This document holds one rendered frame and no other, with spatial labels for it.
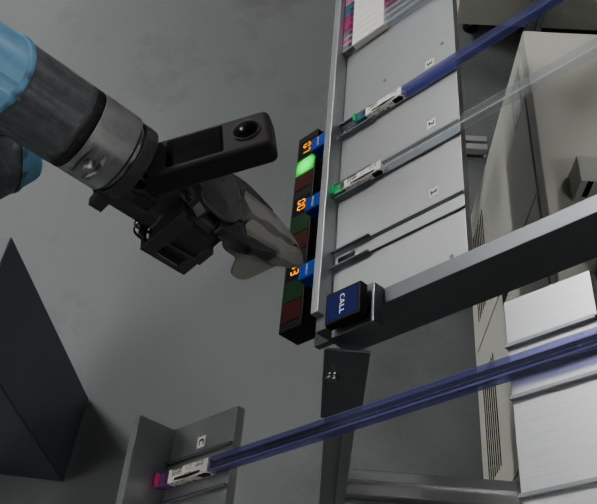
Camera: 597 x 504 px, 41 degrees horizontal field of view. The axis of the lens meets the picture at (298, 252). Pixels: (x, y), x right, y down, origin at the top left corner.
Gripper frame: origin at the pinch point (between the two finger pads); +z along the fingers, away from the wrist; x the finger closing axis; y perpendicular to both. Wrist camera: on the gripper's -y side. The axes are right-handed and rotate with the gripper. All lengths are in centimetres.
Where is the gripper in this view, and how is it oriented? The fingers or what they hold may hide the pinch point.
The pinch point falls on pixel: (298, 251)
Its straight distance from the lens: 79.3
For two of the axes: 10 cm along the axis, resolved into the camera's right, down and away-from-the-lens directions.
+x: 0.7, 7.0, -7.1
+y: -7.1, 5.4, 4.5
